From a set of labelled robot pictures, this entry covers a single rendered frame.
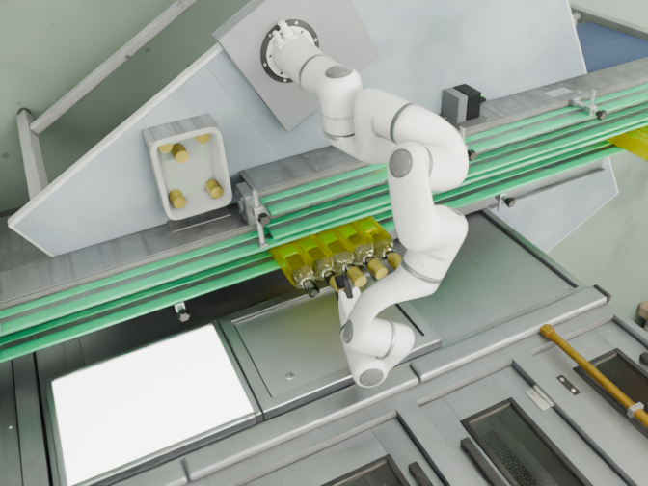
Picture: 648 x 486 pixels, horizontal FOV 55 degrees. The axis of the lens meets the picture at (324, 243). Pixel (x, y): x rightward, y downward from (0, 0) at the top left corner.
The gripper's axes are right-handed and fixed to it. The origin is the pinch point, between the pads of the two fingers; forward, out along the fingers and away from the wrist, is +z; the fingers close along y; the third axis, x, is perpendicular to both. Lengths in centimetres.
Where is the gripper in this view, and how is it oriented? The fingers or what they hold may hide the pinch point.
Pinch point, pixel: (341, 287)
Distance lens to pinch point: 149.1
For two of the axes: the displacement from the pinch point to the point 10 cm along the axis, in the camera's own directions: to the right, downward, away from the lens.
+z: -1.9, -5.8, 8.0
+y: -0.5, -8.0, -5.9
